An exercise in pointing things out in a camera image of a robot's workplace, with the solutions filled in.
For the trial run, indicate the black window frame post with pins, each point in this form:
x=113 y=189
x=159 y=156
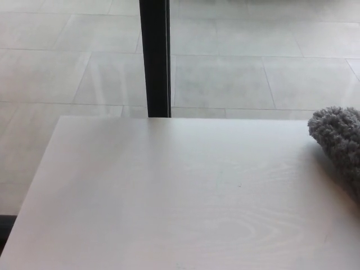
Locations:
x=156 y=56

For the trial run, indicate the grey fluffy microfibre duster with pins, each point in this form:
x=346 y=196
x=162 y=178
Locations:
x=340 y=137

